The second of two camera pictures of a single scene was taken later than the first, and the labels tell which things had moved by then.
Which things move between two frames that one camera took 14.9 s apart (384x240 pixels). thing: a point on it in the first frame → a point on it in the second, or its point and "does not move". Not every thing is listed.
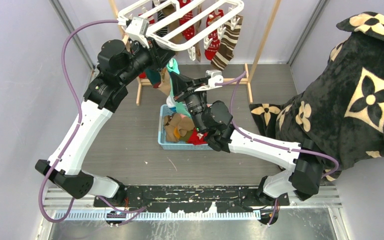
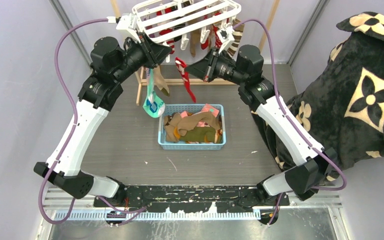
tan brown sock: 176,120 does not move
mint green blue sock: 173,106 → 153,106
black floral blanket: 354,108 does not move
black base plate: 192,199 does not move
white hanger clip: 192,53 → 185,42
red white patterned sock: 196,138 → 181,65
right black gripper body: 190,87 → 217,67
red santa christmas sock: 211,17 → 218,42
